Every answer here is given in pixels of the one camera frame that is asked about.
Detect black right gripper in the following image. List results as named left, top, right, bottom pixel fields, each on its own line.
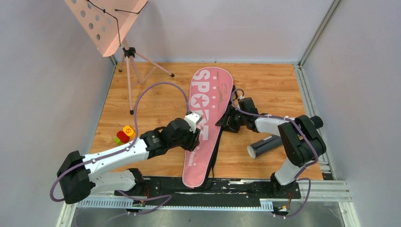
left=216, top=106, right=247, bottom=133

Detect pink racket cover bag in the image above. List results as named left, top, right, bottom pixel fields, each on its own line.
left=182, top=67, right=234, bottom=189

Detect black shuttlecock tube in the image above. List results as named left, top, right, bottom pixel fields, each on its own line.
left=247, top=135, right=282, bottom=159

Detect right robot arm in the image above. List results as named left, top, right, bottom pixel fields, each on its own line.
left=216, top=97, right=326, bottom=198

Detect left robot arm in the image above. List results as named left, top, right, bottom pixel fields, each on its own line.
left=55, top=118, right=201, bottom=204

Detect colourful toy blocks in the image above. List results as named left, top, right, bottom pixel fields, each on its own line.
left=114, top=125, right=136, bottom=145

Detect pink music stand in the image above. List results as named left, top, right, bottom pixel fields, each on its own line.
left=65, top=0, right=175, bottom=114

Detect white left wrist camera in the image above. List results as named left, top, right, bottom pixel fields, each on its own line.
left=184, top=112, right=202, bottom=133

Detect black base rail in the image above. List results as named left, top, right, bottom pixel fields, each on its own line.
left=125, top=176, right=301, bottom=208

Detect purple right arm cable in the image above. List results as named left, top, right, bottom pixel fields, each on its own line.
left=230, top=88, right=320, bottom=219

